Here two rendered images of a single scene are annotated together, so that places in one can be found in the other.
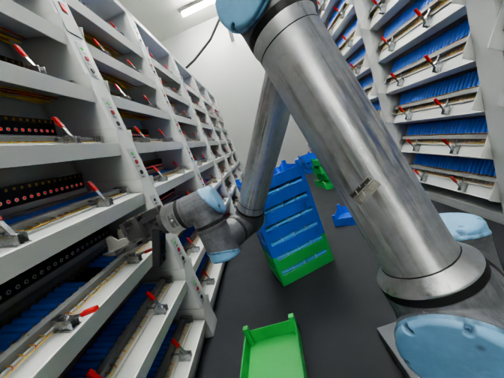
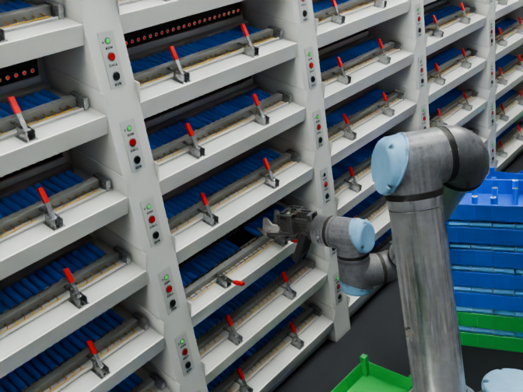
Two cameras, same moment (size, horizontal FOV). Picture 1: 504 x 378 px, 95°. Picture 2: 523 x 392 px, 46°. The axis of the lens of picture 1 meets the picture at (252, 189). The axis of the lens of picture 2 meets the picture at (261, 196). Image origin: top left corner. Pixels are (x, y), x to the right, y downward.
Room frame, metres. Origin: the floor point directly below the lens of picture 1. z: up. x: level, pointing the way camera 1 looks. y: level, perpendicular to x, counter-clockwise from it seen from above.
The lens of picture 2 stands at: (-0.68, -0.61, 1.40)
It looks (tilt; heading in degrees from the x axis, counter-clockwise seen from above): 23 degrees down; 38
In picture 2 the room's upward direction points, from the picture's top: 10 degrees counter-clockwise
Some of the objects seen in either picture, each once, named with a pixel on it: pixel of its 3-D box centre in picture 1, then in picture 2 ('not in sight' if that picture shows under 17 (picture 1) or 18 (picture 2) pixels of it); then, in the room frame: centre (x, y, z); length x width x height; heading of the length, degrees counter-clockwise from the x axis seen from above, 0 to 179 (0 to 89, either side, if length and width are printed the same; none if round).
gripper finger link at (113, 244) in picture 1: (113, 245); (267, 225); (0.66, 0.43, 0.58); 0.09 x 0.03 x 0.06; 94
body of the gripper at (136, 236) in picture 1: (148, 226); (300, 225); (0.67, 0.33, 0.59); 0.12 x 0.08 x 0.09; 86
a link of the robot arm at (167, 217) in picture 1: (173, 217); (322, 230); (0.67, 0.24, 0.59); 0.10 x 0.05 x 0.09; 176
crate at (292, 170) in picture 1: (268, 177); (494, 196); (1.16, -0.10, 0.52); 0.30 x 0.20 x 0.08; 101
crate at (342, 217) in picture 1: (358, 211); not in sight; (1.42, -0.60, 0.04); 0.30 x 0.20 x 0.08; 56
